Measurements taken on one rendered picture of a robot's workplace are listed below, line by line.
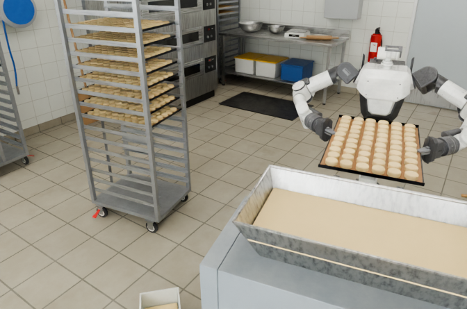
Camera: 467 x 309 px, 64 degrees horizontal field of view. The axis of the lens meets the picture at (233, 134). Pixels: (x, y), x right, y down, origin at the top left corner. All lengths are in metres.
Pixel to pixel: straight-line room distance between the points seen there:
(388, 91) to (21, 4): 3.82
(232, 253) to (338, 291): 0.27
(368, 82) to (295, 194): 1.25
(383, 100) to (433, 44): 3.72
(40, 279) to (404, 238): 2.37
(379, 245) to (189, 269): 1.88
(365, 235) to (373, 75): 1.36
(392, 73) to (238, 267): 1.54
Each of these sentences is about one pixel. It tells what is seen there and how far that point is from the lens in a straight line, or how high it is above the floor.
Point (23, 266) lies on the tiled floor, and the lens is 3.04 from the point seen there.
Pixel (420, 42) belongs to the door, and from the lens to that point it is 5.93.
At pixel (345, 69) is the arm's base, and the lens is 2.26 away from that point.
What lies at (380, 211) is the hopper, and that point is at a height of 1.27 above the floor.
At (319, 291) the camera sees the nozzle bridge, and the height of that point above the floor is 1.18.
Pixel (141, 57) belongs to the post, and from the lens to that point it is 2.38.
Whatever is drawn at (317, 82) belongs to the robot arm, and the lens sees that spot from 2.28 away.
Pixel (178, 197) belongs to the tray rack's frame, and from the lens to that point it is 3.10.
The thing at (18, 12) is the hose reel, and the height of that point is 1.42.
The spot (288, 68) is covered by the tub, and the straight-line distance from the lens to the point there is 5.85.
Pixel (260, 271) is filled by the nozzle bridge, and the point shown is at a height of 1.18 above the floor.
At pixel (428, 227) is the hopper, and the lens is 1.06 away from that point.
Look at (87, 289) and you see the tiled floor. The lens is 2.71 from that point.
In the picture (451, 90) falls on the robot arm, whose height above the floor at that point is 1.26.
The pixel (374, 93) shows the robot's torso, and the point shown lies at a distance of 2.23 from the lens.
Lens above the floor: 1.85
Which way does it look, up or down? 24 degrees down
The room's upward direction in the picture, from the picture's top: straight up
